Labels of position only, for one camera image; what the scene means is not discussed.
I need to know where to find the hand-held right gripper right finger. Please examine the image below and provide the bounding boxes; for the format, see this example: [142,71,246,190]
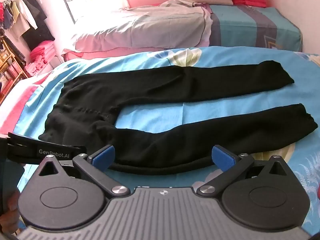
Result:
[196,145,288,197]

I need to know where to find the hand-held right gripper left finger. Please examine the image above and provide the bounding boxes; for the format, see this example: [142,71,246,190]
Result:
[37,145,132,197]

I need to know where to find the black pants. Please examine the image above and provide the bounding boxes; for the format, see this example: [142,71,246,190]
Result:
[38,60,317,172]

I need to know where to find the blue floral bed sheet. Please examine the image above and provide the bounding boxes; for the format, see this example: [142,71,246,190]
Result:
[0,45,320,233]

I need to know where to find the stack of pink towels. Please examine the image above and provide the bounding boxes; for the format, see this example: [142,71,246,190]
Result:
[25,40,56,77]

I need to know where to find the wooden shelf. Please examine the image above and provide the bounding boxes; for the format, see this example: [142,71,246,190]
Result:
[0,35,29,93]

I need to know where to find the grey pillow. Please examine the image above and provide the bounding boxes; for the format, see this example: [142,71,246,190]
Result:
[61,0,213,53]

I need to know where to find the striped blue bed sheet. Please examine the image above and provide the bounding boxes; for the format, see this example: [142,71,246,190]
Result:
[209,4,303,53]

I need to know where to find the hanging clothes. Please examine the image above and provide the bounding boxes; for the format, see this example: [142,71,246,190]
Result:
[0,0,55,52]

